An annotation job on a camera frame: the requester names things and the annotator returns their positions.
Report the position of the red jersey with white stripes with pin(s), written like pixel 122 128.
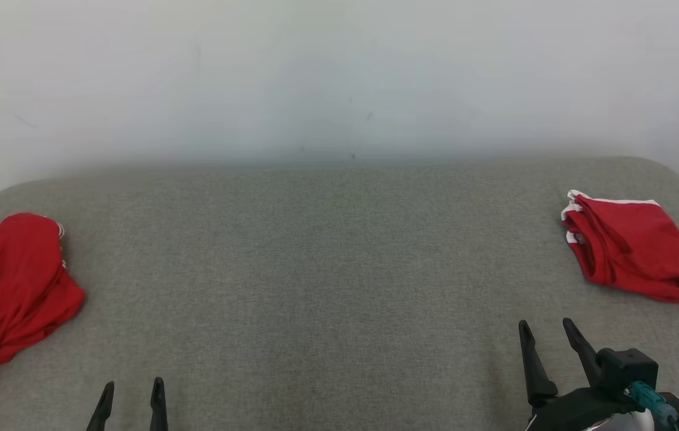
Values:
pixel 16 287

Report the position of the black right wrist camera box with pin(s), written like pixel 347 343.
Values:
pixel 627 368

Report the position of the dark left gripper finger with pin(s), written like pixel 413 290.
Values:
pixel 103 410
pixel 158 407

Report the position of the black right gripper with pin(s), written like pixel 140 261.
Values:
pixel 573 410

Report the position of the red shorts with white trim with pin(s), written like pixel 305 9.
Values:
pixel 639 245

